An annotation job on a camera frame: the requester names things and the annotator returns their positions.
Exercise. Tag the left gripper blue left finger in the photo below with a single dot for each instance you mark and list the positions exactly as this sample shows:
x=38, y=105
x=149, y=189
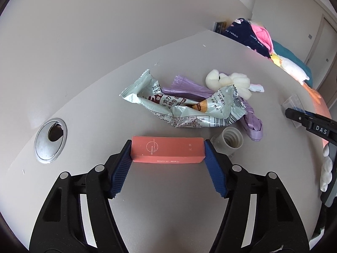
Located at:
x=119, y=169

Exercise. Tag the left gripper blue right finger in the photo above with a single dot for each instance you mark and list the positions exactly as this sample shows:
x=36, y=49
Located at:
x=217, y=175

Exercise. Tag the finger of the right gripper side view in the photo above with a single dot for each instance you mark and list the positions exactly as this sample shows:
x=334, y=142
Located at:
x=298, y=116

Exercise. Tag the clear plastic case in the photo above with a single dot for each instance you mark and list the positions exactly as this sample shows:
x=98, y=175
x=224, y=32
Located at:
x=293, y=102

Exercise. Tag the pink cardboard box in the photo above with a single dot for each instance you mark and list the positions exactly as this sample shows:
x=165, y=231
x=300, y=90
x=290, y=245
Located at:
x=167, y=150

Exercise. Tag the silver snack wrapper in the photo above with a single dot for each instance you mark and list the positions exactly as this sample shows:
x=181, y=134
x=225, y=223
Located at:
x=176, y=111

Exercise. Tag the purple plastic bag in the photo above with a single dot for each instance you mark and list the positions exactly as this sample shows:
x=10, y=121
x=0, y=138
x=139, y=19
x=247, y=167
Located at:
x=224, y=105

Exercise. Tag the white cotton knot toy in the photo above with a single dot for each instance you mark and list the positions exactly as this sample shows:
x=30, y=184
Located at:
x=216, y=80

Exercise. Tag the white gloved right hand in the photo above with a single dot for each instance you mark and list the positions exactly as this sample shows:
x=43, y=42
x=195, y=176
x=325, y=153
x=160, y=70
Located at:
x=326, y=175

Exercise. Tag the pink bed sheet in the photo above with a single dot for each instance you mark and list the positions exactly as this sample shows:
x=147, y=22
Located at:
x=319, y=104

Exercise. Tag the white goose plush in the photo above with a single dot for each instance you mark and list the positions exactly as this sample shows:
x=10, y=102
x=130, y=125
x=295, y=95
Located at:
x=294, y=70

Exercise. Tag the white door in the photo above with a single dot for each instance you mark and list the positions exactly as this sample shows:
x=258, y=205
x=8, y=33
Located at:
x=322, y=53

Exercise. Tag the yellow duck plush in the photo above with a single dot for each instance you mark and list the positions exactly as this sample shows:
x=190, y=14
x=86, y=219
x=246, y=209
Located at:
x=276, y=59

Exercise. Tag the silver desk grommet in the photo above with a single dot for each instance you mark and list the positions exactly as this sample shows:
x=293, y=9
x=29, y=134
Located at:
x=50, y=140

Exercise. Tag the navy pink clothes pile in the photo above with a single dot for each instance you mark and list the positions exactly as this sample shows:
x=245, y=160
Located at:
x=241, y=31

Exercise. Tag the black wall socket panel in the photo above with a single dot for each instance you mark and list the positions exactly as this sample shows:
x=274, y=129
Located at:
x=220, y=27

